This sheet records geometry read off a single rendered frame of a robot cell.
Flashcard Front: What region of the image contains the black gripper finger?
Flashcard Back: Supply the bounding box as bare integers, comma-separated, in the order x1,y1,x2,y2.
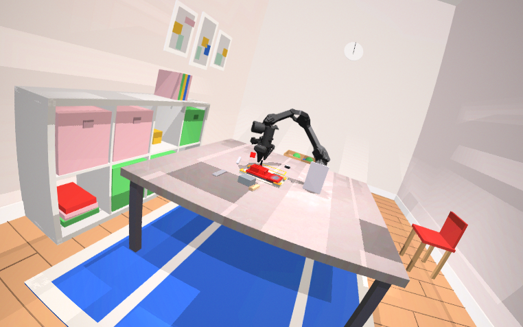
255,150,266,163
264,149,273,160

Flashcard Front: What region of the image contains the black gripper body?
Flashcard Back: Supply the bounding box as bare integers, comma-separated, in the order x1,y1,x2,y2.
254,135,275,153

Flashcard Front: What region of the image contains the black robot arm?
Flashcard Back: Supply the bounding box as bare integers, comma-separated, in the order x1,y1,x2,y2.
250,109,331,166

